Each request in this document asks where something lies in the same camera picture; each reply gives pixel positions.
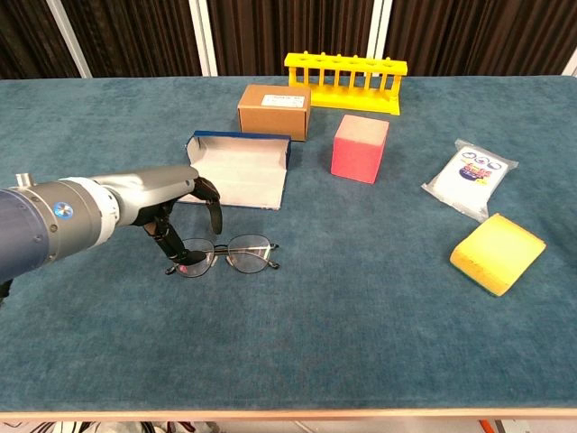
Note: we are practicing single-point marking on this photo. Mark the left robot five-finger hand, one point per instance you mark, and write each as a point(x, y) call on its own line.
point(149, 191)

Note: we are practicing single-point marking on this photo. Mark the blue patterned glasses case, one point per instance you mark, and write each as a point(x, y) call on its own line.
point(248, 176)

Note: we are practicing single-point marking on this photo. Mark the black wire-frame eyeglasses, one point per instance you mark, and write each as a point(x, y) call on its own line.
point(245, 257)

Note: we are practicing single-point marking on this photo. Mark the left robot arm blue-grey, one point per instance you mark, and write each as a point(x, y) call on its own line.
point(40, 225)

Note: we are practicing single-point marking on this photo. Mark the brown cardboard box white label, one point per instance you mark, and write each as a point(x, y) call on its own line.
point(270, 119)

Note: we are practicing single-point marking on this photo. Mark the blue velvet table cloth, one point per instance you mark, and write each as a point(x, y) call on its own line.
point(288, 338)

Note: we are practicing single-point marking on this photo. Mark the pink foam cube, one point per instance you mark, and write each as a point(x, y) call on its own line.
point(356, 155)

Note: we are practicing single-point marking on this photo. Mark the dark brown pleated curtain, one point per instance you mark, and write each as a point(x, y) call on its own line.
point(293, 27)

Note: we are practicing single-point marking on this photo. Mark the yellow test tube rack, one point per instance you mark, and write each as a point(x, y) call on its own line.
point(351, 92)

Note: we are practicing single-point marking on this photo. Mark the white plastic snack packet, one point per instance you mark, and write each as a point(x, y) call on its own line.
point(469, 180)

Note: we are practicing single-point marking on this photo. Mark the yellow sponge green backing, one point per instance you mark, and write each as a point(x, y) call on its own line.
point(496, 252)

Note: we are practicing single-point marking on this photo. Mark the aluminium frame post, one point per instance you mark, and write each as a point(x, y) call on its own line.
point(379, 31)
point(571, 68)
point(70, 38)
point(203, 38)

